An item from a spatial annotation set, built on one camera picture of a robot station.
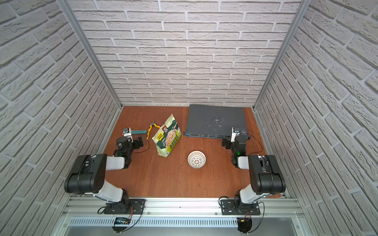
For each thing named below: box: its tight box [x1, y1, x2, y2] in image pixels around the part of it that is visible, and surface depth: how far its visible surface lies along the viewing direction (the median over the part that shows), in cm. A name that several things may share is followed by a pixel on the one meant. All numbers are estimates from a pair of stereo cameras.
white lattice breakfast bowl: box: [187, 150, 207, 169], surface depth 91 cm
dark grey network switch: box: [185, 104, 249, 140], surface depth 108 cm
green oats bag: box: [152, 113, 182, 158], surface depth 88 cm
